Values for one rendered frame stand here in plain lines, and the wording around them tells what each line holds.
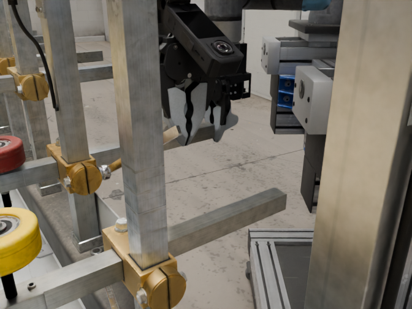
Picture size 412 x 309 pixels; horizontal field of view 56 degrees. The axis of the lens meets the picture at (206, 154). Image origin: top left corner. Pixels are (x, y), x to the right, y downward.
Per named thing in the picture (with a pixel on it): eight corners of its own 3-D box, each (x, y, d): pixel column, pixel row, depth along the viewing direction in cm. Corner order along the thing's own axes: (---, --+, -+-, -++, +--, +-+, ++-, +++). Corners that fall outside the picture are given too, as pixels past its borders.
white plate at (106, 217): (83, 214, 80) (77, 170, 76) (141, 287, 60) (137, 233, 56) (80, 215, 79) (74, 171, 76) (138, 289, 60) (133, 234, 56)
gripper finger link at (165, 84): (183, 111, 54) (181, 48, 51) (189, 114, 53) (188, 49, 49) (152, 118, 52) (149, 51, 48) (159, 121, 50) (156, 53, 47)
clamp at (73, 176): (76, 163, 74) (73, 138, 72) (103, 190, 64) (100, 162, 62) (46, 170, 71) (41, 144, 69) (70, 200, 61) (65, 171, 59)
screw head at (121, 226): (126, 222, 54) (125, 214, 54) (133, 228, 53) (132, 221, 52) (112, 227, 53) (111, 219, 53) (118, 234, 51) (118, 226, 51)
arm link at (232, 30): (219, 22, 72) (195, 19, 79) (219, 47, 74) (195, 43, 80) (249, 20, 76) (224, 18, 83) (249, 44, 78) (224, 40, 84)
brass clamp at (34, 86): (37, 86, 89) (33, 64, 87) (54, 99, 79) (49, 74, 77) (7, 90, 86) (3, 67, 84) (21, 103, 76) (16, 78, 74)
